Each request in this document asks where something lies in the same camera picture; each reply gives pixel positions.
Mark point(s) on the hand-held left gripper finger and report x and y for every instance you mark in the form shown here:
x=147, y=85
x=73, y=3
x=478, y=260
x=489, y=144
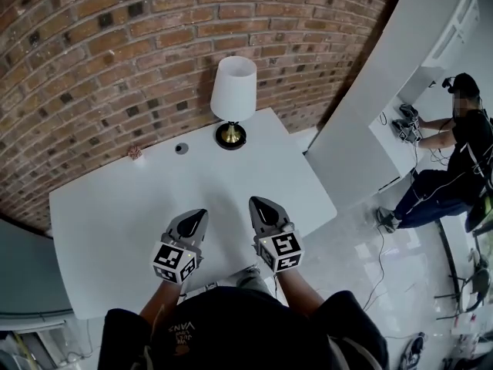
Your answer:
x=200, y=231
x=178, y=224

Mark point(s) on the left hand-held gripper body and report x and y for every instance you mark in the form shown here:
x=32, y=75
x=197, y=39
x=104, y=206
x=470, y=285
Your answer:
x=173, y=260

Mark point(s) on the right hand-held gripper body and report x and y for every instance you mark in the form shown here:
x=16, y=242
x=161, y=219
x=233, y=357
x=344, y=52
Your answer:
x=281, y=249

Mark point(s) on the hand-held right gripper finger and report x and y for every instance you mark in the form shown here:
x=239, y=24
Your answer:
x=255, y=216
x=280, y=212

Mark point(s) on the white shade table lamp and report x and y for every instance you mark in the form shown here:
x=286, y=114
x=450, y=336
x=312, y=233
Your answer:
x=233, y=91

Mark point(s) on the person's left forearm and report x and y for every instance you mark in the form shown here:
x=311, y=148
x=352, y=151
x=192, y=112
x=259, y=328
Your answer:
x=159, y=301

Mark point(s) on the person's right forearm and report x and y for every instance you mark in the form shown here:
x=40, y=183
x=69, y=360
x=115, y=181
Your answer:
x=300, y=293

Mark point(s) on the white desk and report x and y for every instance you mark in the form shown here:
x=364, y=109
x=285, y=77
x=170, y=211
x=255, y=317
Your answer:
x=154, y=191

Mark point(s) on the white shelving unit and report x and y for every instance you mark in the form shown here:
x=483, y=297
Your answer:
x=358, y=91

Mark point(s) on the person's grey trousers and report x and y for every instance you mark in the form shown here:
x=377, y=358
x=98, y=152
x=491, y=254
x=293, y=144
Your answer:
x=252, y=280

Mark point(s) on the small potted plant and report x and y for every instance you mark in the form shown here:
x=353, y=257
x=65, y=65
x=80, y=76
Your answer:
x=135, y=153

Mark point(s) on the person's black t-shirt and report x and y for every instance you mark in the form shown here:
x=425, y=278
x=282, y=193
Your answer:
x=246, y=330

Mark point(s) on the black headset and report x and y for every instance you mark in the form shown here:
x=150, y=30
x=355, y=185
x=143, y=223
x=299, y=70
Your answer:
x=414, y=349

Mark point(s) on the pile of wooden boards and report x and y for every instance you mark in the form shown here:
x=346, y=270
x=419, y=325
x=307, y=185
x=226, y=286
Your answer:
x=23, y=349

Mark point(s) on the black window frame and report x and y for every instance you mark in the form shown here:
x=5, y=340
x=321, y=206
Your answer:
x=448, y=249

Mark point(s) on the black metal frame chair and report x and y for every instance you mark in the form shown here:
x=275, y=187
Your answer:
x=475, y=283

